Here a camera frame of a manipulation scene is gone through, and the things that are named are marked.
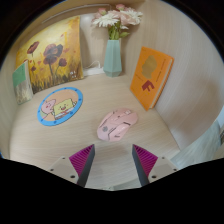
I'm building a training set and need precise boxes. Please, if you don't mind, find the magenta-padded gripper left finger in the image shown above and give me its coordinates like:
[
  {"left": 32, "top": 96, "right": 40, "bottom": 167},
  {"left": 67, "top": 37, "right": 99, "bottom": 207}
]
[{"left": 46, "top": 143, "right": 96, "bottom": 188}]

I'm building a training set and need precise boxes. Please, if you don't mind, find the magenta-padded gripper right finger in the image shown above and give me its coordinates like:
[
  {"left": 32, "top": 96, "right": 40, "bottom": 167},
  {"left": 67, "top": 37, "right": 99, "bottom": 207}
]
[{"left": 131, "top": 143, "right": 180, "bottom": 187}]

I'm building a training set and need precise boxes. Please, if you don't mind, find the pink computer mouse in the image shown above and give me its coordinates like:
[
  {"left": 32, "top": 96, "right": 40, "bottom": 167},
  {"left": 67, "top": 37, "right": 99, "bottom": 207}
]
[{"left": 96, "top": 107, "right": 139, "bottom": 143}]

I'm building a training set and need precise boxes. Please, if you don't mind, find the round cartoon mouse pad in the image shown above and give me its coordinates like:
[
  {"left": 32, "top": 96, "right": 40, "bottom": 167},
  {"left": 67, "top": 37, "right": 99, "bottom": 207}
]
[{"left": 36, "top": 86, "right": 84, "bottom": 127}]

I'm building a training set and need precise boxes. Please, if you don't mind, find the orange book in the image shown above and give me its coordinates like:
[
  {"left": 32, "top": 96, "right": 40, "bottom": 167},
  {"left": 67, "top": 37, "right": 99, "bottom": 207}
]
[{"left": 129, "top": 46, "right": 175, "bottom": 112}]

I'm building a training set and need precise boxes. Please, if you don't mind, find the green and white book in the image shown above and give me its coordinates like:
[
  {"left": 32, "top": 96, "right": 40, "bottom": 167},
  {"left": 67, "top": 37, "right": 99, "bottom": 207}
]
[{"left": 12, "top": 60, "right": 34, "bottom": 106}]

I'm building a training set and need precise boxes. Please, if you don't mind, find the pale green faceted vase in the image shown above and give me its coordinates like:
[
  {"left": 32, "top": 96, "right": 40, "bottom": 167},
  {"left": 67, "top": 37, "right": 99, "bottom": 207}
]
[{"left": 102, "top": 39, "right": 123, "bottom": 78}]

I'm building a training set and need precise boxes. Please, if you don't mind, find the yellow poppy flower painting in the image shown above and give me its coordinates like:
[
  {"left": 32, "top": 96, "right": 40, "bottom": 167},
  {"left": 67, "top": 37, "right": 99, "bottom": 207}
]
[{"left": 15, "top": 15, "right": 85, "bottom": 95}]

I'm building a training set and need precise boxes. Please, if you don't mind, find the pink and white flower bouquet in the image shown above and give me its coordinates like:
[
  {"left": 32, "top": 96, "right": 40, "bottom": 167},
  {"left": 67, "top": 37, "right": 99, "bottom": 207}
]
[{"left": 91, "top": 3, "right": 144, "bottom": 41}]

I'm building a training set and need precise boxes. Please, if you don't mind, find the white power strip with cable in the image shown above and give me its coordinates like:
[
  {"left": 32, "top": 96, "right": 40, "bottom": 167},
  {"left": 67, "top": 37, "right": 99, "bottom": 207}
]
[{"left": 82, "top": 60, "right": 106, "bottom": 77}]

